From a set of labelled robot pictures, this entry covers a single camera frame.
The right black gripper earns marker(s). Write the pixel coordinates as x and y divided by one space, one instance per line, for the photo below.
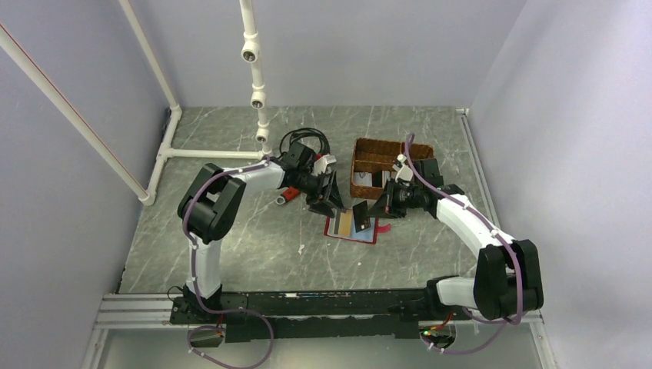
378 210

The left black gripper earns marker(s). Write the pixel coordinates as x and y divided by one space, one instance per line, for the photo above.
334 198

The red leather card holder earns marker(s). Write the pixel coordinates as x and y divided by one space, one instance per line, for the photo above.
343 226

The brown woven basket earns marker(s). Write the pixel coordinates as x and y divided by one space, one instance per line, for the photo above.
372 155

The black credit card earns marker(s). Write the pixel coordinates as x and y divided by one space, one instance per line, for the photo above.
361 219

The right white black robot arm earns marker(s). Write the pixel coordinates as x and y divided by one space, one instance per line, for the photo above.
507 281

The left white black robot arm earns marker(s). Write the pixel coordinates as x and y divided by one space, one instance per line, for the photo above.
210 206

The cards in basket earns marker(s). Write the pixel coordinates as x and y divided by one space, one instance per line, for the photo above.
372 180

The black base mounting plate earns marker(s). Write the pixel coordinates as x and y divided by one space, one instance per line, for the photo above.
246 316

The red handled adjustable wrench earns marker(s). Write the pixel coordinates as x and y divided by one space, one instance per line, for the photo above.
287 195

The white pvc pipe frame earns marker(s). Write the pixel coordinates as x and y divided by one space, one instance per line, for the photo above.
91 54

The aluminium extrusion rail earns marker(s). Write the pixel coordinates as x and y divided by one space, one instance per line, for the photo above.
140 311

